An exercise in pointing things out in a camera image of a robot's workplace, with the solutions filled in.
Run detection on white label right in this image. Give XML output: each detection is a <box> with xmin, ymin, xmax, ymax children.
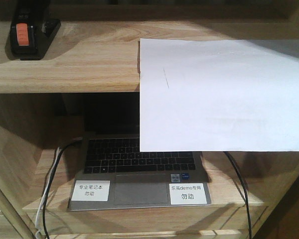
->
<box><xmin>169</xmin><ymin>183</ymin><xmax>207</xmax><ymax>205</ymax></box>

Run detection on grey laptop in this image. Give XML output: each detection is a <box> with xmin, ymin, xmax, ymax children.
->
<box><xmin>69</xmin><ymin>93</ymin><xmax>211</xmax><ymax>211</ymax></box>

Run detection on black stapler with orange tab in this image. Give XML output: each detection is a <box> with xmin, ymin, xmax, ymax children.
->
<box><xmin>9</xmin><ymin>0</ymin><xmax>61</xmax><ymax>60</ymax></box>

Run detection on white label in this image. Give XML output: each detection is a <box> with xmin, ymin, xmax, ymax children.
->
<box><xmin>71</xmin><ymin>180</ymin><xmax>110</xmax><ymax>202</ymax></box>
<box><xmin>169</xmin><ymin>183</ymin><xmax>207</xmax><ymax>205</ymax></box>

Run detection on black cable right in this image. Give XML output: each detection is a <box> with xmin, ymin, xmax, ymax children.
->
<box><xmin>223</xmin><ymin>151</ymin><xmax>252</xmax><ymax>239</ymax></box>

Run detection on white paper sheet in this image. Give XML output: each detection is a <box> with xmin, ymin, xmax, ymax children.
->
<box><xmin>140</xmin><ymin>39</ymin><xmax>299</xmax><ymax>151</ymax></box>

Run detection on black cable left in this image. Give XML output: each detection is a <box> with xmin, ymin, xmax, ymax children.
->
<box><xmin>41</xmin><ymin>140</ymin><xmax>83</xmax><ymax>239</ymax></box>

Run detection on white cable left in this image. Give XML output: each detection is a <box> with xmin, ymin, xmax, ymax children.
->
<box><xmin>34</xmin><ymin>147</ymin><xmax>61</xmax><ymax>239</ymax></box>

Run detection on white label left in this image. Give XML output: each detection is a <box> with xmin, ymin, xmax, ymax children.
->
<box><xmin>71</xmin><ymin>180</ymin><xmax>110</xmax><ymax>202</ymax></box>

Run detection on wooden shelf unit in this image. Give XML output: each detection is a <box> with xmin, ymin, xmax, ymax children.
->
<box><xmin>0</xmin><ymin>0</ymin><xmax>299</xmax><ymax>239</ymax></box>

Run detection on black cable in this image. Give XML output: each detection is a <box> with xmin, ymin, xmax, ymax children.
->
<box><xmin>41</xmin><ymin>140</ymin><xmax>83</xmax><ymax>239</ymax></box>
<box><xmin>223</xmin><ymin>151</ymin><xmax>252</xmax><ymax>239</ymax></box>

